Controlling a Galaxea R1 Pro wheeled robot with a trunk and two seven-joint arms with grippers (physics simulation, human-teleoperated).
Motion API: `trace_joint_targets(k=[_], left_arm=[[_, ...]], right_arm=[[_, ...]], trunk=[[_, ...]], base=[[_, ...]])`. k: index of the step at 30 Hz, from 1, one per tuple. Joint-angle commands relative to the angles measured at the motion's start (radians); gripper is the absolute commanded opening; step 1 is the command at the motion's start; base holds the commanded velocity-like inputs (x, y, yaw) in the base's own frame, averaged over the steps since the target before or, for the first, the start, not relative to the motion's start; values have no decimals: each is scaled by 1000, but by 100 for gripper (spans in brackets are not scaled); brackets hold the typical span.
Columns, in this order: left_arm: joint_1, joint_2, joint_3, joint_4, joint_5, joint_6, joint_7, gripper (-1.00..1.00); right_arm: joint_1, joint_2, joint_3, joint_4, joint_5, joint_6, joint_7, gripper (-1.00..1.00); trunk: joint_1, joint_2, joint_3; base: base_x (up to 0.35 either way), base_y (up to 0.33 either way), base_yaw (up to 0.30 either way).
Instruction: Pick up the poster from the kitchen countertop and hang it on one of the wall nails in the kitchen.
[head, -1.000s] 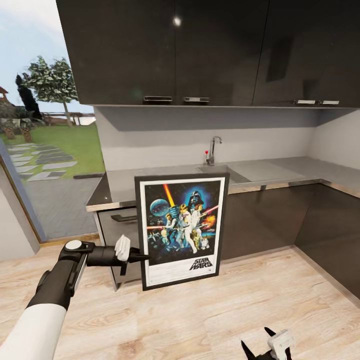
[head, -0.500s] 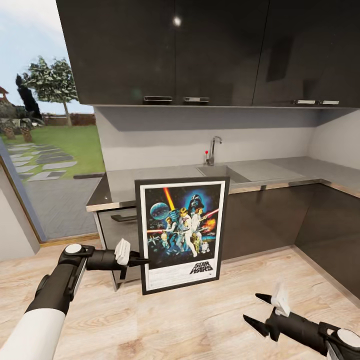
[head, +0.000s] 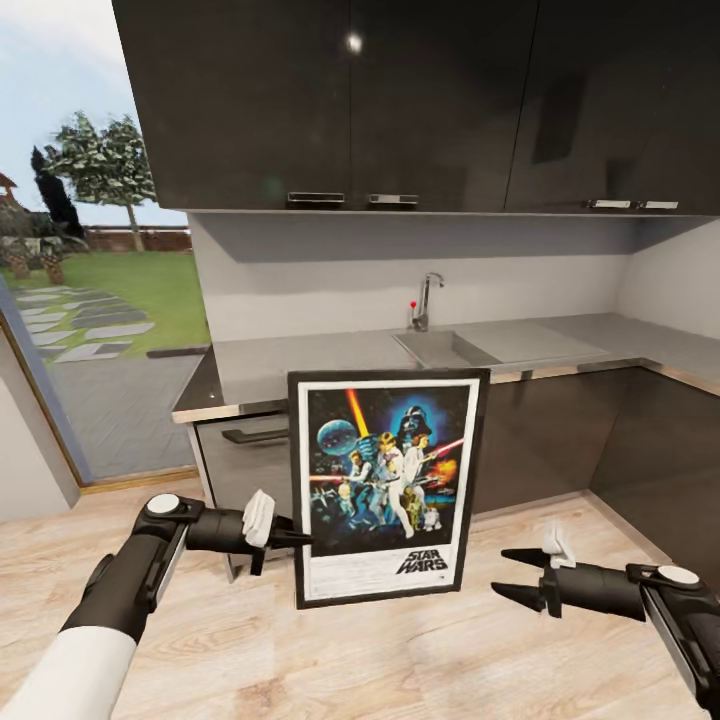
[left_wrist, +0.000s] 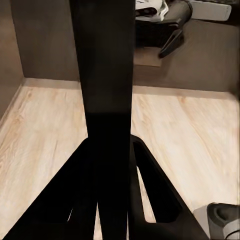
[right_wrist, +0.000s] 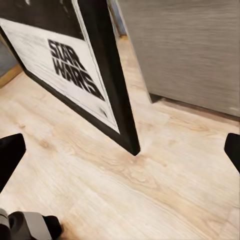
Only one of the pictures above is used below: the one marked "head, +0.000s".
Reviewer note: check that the cabinet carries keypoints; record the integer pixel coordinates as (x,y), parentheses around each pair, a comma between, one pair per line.
(620,112)
(357,107)

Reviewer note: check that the poster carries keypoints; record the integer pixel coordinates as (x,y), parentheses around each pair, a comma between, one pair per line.
(383,471)

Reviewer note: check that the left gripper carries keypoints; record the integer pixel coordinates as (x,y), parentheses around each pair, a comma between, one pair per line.
(230,538)

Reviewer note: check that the dishwasher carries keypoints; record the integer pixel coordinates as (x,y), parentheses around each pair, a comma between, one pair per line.
(245,454)

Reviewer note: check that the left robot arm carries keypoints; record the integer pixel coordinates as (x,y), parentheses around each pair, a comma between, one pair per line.
(81,675)

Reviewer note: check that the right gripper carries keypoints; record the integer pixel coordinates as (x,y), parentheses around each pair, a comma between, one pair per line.
(581,586)

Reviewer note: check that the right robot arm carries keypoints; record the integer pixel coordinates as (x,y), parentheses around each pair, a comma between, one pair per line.
(683,609)

